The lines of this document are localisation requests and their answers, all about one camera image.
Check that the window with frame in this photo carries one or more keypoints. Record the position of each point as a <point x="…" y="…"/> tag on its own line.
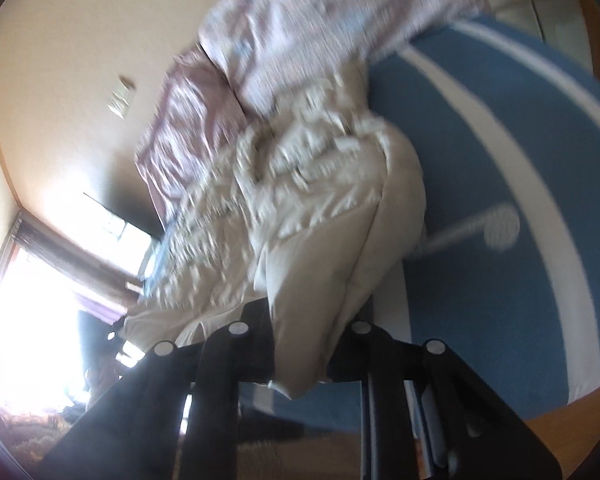
<point x="59" y="300"/>

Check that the pink floral duvet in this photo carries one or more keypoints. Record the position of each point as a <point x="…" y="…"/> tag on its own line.
<point x="265" y="47"/>

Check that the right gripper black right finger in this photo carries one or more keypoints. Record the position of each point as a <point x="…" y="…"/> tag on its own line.
<point x="424" y="409"/>

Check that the white puffer jacket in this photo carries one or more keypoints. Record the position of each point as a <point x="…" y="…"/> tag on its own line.
<point x="309" y="210"/>

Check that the white wall switch plate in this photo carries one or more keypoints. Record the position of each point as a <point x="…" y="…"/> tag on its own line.
<point x="122" y="96"/>

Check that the blue white striped bedsheet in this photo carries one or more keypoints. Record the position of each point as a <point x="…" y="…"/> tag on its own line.
<point x="508" y="133"/>

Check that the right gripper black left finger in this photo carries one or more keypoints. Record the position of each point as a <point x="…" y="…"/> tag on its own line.
<point x="175" y="414"/>

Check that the pink floral pillow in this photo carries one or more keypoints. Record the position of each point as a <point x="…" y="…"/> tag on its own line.
<point x="196" y="115"/>

